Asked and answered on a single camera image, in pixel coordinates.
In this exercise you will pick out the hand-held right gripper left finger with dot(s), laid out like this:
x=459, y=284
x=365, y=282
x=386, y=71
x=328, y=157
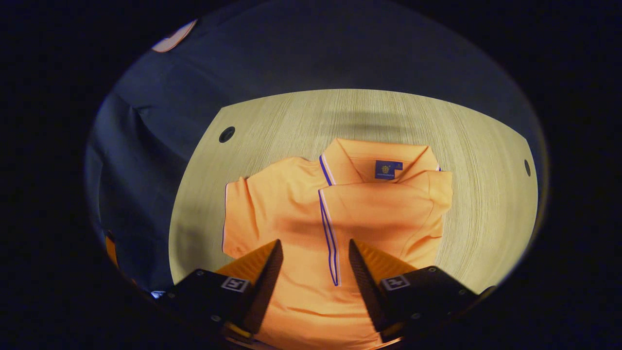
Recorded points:
x=265, y=287

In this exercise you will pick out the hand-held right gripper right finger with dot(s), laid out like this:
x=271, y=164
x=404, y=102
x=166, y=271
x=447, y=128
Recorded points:
x=367, y=287

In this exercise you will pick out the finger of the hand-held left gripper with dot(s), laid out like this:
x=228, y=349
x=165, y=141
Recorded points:
x=111, y=250

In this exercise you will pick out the orange T-shirt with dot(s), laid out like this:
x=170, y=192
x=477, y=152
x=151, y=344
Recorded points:
x=369, y=214

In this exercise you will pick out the black backdrop cloth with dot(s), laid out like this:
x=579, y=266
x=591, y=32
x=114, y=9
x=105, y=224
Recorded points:
x=160, y=146

